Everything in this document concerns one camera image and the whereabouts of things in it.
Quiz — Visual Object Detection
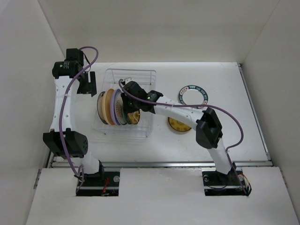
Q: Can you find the dark green rimmed plate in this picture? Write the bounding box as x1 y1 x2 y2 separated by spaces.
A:
122 106 132 124

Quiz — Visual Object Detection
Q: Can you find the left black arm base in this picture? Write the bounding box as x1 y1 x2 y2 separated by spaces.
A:
75 165 120 197

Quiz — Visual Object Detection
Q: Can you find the yellow patterned small plate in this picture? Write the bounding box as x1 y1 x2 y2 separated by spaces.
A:
167 117 192 133

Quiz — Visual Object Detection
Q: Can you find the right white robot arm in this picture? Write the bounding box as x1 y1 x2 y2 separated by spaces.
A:
119 79 234 185

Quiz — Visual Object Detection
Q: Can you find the purple rimmed patterned plate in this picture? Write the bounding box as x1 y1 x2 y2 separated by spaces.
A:
110 89 127 126

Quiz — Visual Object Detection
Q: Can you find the white wire dish rack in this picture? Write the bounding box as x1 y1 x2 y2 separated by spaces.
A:
93 68 156 137

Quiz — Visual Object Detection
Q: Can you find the white plate dark lettered rim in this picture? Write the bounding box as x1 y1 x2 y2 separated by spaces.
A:
178 85 209 105

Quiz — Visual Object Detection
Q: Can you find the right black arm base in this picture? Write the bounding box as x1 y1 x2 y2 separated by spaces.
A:
202 170 252 196

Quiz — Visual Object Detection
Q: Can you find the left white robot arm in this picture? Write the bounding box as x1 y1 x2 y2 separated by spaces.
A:
43 47 105 186

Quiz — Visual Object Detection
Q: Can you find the beige orange plate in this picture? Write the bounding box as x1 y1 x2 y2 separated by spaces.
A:
102 89 115 125

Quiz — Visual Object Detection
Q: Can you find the aluminium table front rail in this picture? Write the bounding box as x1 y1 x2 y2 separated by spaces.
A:
50 160 274 168

